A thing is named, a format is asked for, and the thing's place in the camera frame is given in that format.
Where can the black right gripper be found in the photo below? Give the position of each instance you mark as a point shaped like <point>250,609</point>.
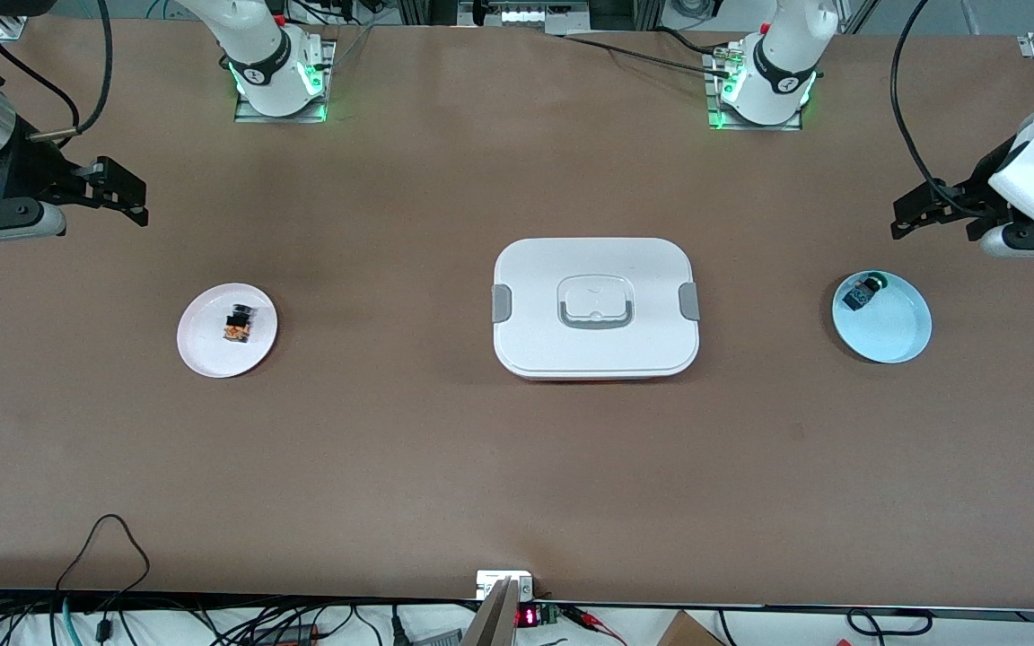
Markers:
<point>30,168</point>

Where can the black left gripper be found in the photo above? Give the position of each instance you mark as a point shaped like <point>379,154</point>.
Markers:
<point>971,187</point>

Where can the orange push-button switch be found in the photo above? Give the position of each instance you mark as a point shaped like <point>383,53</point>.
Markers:
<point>239,326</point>

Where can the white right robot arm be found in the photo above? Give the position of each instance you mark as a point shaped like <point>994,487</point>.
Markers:
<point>266,54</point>

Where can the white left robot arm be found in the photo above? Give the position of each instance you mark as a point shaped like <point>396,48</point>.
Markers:
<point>782,54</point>

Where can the small blue black object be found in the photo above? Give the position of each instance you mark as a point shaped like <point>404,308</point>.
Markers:
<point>858,294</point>

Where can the light blue round plate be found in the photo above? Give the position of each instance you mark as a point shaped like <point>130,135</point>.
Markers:
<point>889,332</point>

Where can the pink round plate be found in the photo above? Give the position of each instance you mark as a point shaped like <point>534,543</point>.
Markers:
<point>207,345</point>

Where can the black power adapter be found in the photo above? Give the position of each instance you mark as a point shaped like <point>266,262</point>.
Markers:
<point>288,635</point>

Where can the brown cardboard piece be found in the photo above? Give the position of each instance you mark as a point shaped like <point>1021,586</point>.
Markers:
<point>687,632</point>

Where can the red clip lead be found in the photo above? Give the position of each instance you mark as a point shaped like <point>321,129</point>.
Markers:
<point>596,621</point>

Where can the small white mounting block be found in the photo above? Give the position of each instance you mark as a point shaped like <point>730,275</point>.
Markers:
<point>492,581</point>

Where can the red LED display board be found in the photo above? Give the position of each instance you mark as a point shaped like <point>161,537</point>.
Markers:
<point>528,616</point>

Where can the grey upright bar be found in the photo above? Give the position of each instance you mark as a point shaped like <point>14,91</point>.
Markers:
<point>492,619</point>

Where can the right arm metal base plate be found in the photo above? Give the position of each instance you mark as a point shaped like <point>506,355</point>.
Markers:
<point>252,115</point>

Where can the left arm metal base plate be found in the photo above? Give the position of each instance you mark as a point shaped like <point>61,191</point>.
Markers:
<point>755,125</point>

